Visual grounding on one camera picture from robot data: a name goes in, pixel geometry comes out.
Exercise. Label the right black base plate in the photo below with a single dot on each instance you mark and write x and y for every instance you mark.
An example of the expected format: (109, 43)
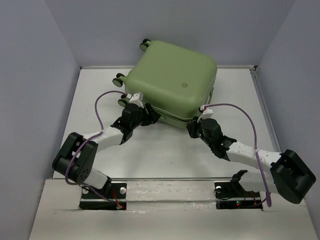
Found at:
(231, 196)

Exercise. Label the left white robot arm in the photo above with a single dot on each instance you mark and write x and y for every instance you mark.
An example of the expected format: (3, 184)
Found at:
(76, 156)

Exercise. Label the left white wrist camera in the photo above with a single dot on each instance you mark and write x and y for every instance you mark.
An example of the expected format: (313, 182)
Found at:
(136, 99)

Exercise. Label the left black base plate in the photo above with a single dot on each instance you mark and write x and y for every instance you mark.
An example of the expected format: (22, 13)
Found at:
(115, 199)

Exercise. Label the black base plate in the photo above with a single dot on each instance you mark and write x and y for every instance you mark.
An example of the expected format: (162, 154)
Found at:
(231, 196)
(115, 199)

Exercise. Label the green hard-shell suitcase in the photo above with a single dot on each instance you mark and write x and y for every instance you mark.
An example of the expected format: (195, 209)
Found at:
(174, 80)

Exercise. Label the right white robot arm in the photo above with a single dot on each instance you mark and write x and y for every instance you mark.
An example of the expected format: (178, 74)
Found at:
(291, 177)

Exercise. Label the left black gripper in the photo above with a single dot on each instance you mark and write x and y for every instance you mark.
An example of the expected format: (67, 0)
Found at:
(150, 120)

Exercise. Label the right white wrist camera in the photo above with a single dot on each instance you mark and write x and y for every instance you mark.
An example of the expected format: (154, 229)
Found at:
(205, 113)

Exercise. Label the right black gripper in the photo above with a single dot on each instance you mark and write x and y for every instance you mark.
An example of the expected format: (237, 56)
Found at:
(192, 127)

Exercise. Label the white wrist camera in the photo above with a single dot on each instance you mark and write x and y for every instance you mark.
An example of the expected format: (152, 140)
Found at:
(205, 113)
(136, 99)

